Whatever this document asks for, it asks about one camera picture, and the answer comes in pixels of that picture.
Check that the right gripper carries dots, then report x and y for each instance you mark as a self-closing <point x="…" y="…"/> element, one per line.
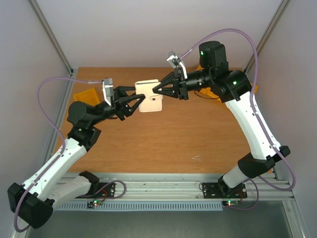
<point x="180" y="84"/>

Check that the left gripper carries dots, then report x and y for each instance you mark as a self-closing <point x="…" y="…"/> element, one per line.
<point x="119" y="104"/>

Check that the beige card holder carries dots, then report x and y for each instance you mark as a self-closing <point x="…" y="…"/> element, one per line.
<point x="152" y="101"/>

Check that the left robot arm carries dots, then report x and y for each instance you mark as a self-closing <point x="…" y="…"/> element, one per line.
<point x="35" y="200"/>

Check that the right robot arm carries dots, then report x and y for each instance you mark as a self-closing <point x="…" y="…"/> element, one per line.
<point x="234" y="90"/>

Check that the yellow bin with black cards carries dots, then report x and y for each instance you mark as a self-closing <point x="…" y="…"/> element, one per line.
<point x="200" y="68"/>

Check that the yellow bin with red cards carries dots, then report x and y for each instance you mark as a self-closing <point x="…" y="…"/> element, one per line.
<point x="207" y="91"/>

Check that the yellow bin with blue card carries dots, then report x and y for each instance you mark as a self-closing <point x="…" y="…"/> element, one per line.
<point x="255" y="88"/>

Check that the single yellow bin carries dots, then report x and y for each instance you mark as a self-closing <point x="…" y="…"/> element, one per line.
<point x="88" y="96"/>

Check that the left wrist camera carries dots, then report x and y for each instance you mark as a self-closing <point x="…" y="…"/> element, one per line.
<point x="107" y="89"/>

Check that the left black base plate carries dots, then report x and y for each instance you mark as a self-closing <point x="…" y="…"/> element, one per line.
<point x="109" y="189"/>

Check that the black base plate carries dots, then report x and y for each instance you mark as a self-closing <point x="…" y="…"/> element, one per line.
<point x="109" y="189"/>
<point x="211" y="190"/>

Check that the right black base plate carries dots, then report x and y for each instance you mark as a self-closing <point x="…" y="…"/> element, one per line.
<point x="211" y="190"/>

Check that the grey slotted cable duct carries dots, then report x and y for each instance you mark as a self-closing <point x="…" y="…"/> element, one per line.
<point x="137" y="206"/>

